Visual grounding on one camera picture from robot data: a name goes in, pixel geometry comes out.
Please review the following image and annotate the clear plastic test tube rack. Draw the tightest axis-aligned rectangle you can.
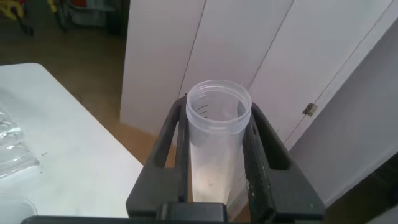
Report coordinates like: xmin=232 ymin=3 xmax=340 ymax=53
xmin=0 ymin=107 xmax=40 ymax=179

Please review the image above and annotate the test tube with pale liquid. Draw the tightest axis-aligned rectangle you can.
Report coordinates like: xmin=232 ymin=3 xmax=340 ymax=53
xmin=185 ymin=79 xmax=252 ymax=212

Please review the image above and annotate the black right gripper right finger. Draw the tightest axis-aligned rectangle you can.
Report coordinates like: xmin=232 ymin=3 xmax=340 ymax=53
xmin=242 ymin=101 xmax=326 ymax=223

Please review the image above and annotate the yellow handled tool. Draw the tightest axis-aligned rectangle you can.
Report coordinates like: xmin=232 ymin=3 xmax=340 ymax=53
xmin=0 ymin=0 xmax=25 ymax=20

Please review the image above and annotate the white machine housing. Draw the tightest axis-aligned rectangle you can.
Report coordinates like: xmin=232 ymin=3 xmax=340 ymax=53
xmin=67 ymin=0 xmax=116 ymax=28

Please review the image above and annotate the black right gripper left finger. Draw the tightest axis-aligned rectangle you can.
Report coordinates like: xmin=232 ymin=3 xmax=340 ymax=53
xmin=125 ymin=95 xmax=190 ymax=219

